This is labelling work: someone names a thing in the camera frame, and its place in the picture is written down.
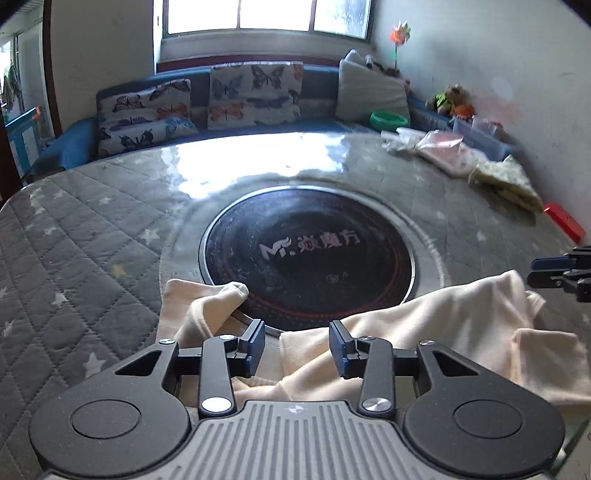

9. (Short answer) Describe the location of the butterfly cushion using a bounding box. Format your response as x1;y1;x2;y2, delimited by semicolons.
97;79;198;158
207;62;304;130

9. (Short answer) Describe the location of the white plush toy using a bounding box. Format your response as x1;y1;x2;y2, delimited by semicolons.
344;49;385;73

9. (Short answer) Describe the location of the right butterfly cushion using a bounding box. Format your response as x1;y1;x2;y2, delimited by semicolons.
207;62;304;130

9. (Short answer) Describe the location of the clear plastic storage box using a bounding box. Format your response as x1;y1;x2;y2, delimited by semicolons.
450;117;512;162

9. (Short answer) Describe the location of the window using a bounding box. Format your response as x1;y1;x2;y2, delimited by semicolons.
163;0;373;40

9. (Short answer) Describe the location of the folded yellow green blanket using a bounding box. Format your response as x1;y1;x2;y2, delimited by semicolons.
469;155;544;214

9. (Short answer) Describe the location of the blue cabinet in doorway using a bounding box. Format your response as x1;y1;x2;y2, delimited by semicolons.
5;107;42;178

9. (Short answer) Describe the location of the colourful paper pinwheel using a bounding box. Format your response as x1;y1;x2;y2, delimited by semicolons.
389;21;411;74

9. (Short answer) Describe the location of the teddy bear toy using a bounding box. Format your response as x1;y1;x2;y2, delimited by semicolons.
425;84;476;121

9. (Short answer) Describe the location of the cream sweatshirt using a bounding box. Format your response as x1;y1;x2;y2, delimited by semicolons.
156;271;590;429

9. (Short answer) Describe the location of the green plastic bowl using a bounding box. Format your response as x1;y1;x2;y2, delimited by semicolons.
370;110;410;132

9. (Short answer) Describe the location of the red plastic stool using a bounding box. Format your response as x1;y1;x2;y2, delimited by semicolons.
543;202;586;245

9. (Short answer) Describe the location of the pink white packaged garment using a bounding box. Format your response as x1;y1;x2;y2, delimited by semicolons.
381;128;483;178

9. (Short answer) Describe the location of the round black induction cooktop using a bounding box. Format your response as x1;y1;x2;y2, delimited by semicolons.
199;186;417;331

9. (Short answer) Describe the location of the grey pillow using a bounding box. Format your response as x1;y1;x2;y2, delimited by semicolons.
335;60;410;123

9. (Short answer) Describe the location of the blue sofa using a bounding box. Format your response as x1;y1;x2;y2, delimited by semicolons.
22;64;463;184

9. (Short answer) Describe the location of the grey quilted star table mat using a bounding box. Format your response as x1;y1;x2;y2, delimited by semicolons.
1;133;572;479

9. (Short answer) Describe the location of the left butterfly cushion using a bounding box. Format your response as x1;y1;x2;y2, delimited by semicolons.
97;79;198;158

